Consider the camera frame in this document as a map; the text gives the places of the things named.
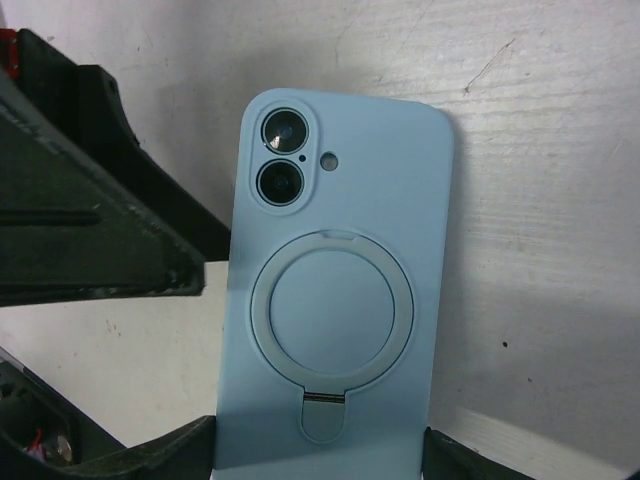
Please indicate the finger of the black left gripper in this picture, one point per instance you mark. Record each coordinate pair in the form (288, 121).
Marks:
(86, 214)

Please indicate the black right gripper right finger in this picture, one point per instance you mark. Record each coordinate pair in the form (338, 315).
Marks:
(444, 458)

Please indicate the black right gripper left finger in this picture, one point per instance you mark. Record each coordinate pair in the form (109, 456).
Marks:
(45, 436)

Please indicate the light blue phone case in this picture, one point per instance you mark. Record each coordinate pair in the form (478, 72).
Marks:
(332, 301)

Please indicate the teal smartphone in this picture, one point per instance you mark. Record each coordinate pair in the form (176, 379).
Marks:
(280, 181)

